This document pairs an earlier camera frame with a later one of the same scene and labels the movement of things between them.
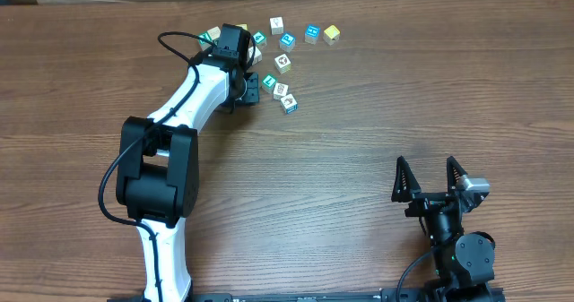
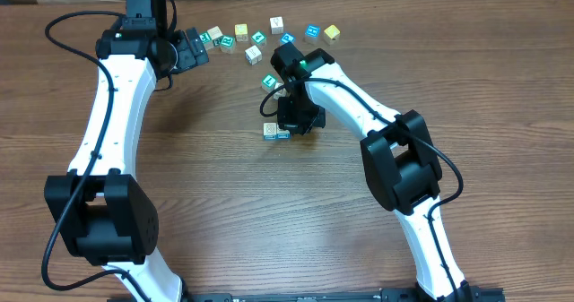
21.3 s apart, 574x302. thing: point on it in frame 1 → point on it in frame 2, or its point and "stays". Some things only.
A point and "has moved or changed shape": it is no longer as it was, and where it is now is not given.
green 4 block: [260, 39] stays
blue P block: [287, 41] stays
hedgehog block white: [280, 90] stays
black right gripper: [425, 201] → [289, 122]
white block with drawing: [276, 25] stays
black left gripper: [239, 99] → [189, 55]
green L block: [268, 83] stays
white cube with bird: [282, 64] has moved or changed shape
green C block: [204, 43] stays
